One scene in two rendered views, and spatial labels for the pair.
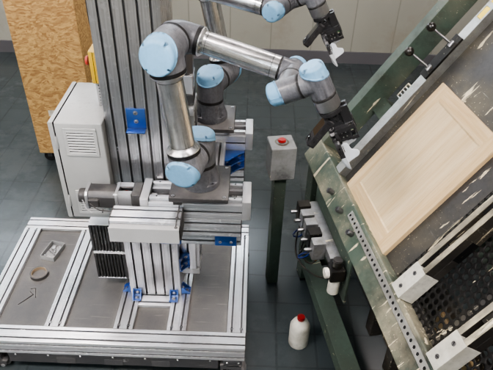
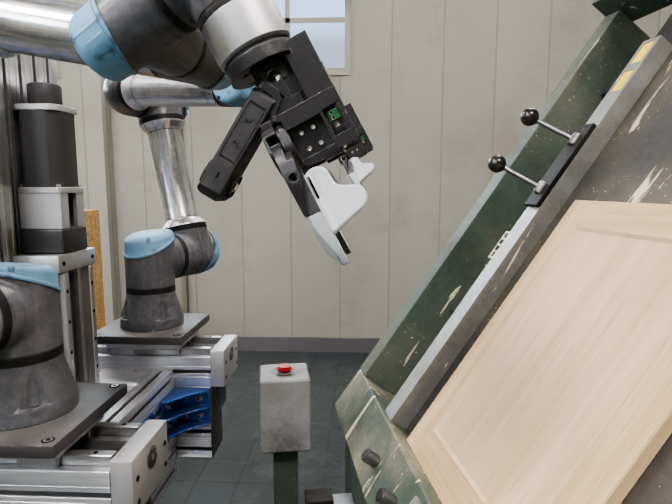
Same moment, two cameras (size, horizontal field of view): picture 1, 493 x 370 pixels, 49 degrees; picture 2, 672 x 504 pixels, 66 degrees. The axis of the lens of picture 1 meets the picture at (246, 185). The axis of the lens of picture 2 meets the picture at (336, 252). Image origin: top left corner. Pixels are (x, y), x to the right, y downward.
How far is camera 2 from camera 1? 1.33 m
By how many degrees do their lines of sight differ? 30
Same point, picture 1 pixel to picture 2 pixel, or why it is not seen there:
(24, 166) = not seen: outside the picture
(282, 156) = (281, 398)
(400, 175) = (524, 387)
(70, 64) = not seen: hidden behind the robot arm
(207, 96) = (136, 275)
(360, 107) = (427, 303)
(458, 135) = (654, 256)
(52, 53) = not seen: hidden behind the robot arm
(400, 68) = (489, 228)
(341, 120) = (297, 93)
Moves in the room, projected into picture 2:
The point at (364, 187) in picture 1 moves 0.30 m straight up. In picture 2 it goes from (444, 438) to (449, 269)
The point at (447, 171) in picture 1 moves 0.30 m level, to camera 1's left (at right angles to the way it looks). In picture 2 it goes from (654, 338) to (413, 335)
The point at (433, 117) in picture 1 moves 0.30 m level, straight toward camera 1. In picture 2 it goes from (572, 255) to (576, 286)
